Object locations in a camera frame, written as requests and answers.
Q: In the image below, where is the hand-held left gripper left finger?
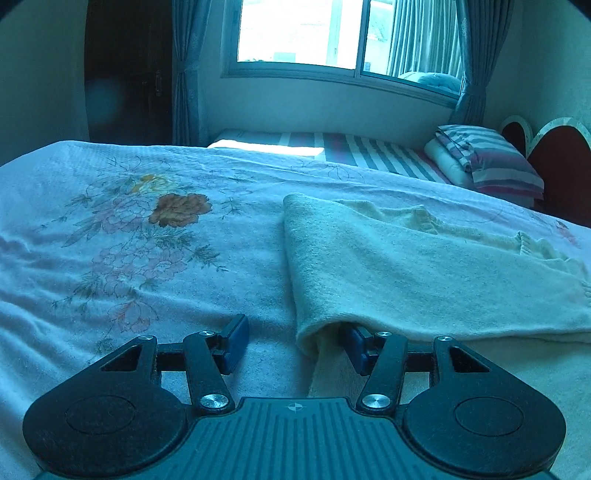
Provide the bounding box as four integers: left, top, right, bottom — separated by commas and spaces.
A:
100, 314, 250, 415

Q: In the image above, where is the dark wooden door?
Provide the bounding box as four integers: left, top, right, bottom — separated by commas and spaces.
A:
85, 0, 174, 147

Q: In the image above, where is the sheer window curtain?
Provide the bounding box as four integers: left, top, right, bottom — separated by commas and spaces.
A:
387, 0, 463, 80

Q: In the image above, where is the floral pink blanket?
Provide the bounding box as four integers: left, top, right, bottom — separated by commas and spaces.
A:
0, 140, 591, 480

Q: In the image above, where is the striped bed sheet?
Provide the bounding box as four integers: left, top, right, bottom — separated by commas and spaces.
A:
207, 128, 451, 185

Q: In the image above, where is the sliding window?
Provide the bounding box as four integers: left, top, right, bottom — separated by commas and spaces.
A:
221, 0, 468, 108

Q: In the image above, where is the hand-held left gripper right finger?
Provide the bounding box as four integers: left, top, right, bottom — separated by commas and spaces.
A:
339, 325, 493, 412

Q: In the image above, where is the striped pillow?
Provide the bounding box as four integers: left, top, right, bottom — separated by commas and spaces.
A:
435, 124, 546, 202

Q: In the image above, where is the blue folded bedding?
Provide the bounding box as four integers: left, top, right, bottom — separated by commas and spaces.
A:
398, 71, 463, 93

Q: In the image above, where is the white folded quilt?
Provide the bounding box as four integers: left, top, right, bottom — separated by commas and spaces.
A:
423, 138, 477, 189

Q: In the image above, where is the blue curtain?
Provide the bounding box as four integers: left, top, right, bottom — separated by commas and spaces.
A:
454, 0, 516, 128
170, 0, 205, 147

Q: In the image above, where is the heart-shaped red headboard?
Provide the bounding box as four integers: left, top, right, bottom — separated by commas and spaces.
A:
501, 115, 591, 228

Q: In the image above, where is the cream knitted sweater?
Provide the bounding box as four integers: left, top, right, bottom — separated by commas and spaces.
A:
283, 193, 591, 359

